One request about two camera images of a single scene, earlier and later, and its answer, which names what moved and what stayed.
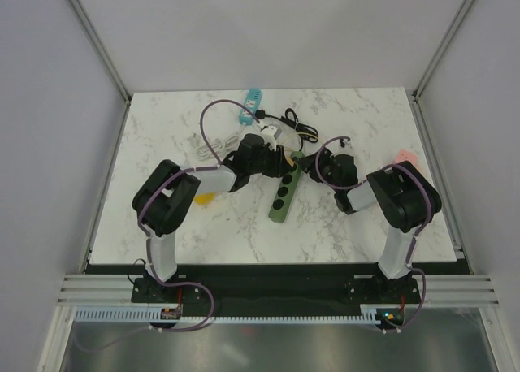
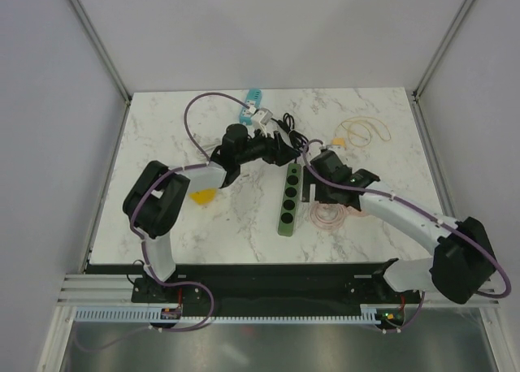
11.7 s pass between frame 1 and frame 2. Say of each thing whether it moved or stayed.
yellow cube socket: stayed
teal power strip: stayed
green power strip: moved
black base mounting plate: stayed
